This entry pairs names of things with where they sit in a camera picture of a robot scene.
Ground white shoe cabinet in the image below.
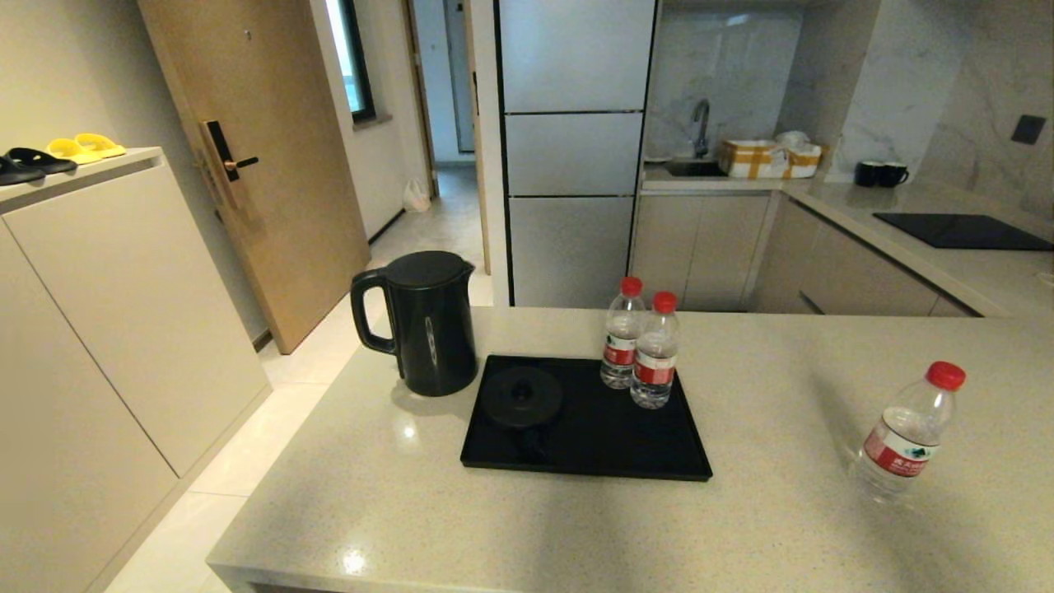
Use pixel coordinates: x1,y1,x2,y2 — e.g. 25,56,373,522
0,147,273,593

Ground round black kettle base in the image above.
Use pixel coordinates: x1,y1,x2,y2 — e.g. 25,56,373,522
481,366,564,429

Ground clear water bottle red cap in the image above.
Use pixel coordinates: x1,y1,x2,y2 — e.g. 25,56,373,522
599,277,647,390
848,361,968,505
630,292,682,410

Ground dark framed window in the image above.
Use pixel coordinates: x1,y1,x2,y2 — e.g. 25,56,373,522
325,0,377,124

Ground light wooden door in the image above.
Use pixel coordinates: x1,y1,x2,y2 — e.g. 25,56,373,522
136,0,371,355

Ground black slipper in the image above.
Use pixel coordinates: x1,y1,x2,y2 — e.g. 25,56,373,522
7,147,77,175
0,155,46,186

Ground black induction cooktop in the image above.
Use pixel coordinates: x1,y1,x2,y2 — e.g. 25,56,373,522
873,212,1054,251

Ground tall grey refrigerator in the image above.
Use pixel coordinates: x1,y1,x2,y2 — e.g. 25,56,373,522
494,0,660,310

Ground yellow slipper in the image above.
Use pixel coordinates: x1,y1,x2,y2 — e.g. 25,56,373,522
45,138,101,164
74,133,127,158

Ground black door lock handle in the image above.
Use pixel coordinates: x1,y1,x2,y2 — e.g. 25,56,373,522
200,120,259,211

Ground black rectangular serving tray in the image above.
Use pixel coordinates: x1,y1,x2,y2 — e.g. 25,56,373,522
459,354,714,483

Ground black electric kettle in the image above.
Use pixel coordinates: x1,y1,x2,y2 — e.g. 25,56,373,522
350,250,478,398

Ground beige kitchen base cabinets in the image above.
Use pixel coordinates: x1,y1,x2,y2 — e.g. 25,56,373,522
630,191,981,318

